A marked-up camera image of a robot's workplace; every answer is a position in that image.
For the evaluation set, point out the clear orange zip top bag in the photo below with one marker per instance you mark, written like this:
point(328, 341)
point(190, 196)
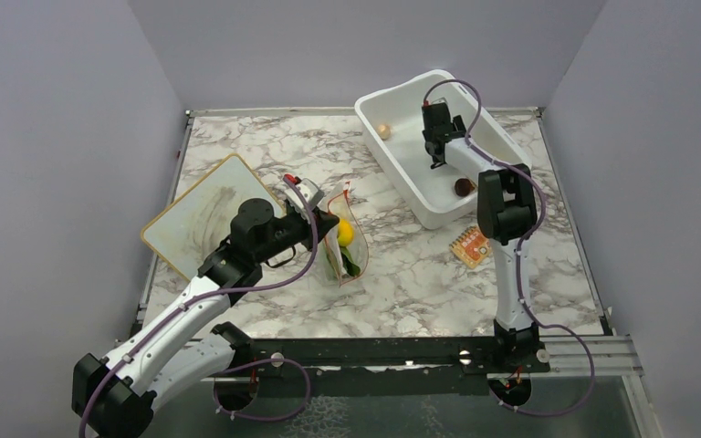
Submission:
point(338, 202)

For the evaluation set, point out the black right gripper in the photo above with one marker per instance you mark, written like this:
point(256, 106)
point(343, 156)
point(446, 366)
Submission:
point(455, 125)

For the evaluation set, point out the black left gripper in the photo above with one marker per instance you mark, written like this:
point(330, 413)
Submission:
point(325, 222)

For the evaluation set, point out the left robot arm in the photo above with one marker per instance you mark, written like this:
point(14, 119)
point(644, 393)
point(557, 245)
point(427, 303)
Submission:
point(118, 395)

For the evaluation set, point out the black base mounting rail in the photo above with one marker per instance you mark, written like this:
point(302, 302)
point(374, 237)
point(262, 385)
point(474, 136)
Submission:
point(345, 367)

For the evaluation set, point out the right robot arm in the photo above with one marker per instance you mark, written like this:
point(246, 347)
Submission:
point(507, 216)

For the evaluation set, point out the green leafy vegetable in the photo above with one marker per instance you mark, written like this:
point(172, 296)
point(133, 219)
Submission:
point(343, 266)

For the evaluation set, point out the white yellow-edged cutting board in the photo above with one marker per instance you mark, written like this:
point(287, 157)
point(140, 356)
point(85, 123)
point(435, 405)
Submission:
point(190, 228)

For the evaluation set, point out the white plastic bin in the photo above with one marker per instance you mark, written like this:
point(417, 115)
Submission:
point(403, 158)

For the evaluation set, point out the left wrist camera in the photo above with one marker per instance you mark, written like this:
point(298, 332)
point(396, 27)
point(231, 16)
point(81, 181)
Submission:
point(302, 194)

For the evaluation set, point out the dark brown chestnut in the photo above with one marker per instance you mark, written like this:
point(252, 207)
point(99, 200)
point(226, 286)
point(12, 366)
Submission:
point(464, 187)

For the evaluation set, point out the yellow banana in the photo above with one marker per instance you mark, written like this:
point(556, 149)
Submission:
point(345, 233)

